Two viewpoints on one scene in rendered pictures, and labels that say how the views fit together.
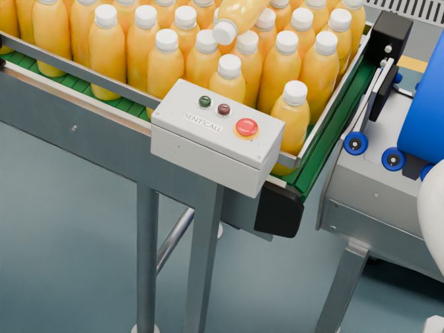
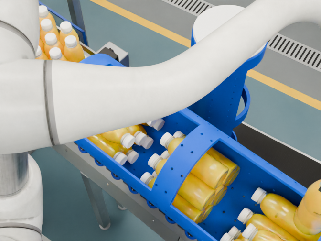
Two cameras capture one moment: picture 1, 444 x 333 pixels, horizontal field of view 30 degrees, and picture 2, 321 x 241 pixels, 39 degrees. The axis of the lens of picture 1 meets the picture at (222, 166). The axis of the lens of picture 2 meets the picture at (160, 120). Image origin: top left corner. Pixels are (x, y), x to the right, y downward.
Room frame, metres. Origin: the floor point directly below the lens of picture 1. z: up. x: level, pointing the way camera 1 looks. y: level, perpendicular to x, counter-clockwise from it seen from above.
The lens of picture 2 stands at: (0.37, -0.87, 2.25)
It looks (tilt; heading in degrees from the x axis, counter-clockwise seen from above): 57 degrees down; 20
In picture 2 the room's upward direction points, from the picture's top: straight up
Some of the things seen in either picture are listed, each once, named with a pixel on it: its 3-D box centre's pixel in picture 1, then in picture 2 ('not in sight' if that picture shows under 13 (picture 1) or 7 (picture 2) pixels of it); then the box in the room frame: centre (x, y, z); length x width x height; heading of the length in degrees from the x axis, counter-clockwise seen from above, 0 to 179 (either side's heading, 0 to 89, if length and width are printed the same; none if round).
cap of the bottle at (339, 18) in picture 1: (340, 18); (55, 53); (1.20, -0.18, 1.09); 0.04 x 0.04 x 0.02
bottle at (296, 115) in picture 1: (287, 130); not in sight; (1.00, -0.11, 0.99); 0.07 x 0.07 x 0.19
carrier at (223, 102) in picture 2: not in sight; (217, 100); (1.56, -0.71, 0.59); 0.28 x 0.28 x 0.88
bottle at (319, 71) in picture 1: (316, 80); not in sight; (1.13, -0.16, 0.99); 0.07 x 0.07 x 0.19
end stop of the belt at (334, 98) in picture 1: (337, 92); not in sight; (1.14, -0.20, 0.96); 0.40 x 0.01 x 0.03; 160
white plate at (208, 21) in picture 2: not in sight; (230, 31); (1.56, -0.71, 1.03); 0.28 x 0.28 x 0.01
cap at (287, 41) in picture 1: (287, 41); not in sight; (1.12, -0.09, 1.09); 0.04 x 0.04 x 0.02
